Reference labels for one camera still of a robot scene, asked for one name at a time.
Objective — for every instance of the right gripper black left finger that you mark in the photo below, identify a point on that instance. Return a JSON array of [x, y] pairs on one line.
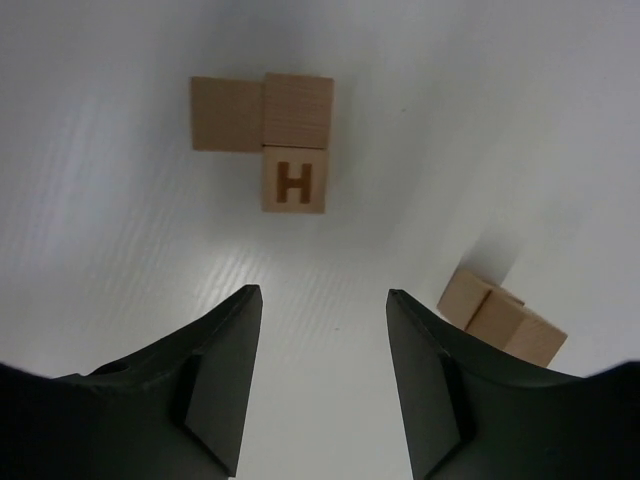
[[175, 409]]

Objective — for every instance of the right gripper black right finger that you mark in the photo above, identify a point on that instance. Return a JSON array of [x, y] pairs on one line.
[[471, 411]]

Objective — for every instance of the wooden cube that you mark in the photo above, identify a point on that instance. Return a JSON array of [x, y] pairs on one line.
[[507, 325]]

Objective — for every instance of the small wooden cube block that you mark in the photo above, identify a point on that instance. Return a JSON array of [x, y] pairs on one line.
[[464, 295]]

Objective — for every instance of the wooden block letter H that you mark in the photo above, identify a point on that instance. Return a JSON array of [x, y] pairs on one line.
[[294, 180]]

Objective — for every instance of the front left wooden block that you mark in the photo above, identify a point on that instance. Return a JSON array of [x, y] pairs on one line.
[[297, 110]]

